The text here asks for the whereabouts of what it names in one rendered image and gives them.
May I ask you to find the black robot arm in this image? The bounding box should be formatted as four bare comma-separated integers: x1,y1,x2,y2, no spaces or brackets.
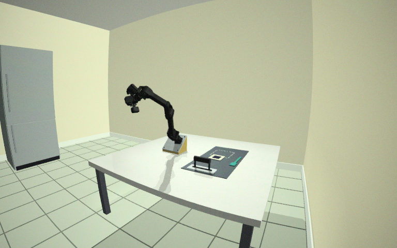
124,84,182,144

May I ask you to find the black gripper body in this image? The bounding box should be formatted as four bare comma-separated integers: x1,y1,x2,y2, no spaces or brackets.
126,91,139,113

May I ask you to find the dark grey mat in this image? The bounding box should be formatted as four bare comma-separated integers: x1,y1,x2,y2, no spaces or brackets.
182,146,249,179

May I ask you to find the cream square tile with dark square centre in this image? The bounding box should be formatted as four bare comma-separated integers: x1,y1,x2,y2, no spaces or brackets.
209,154,224,161

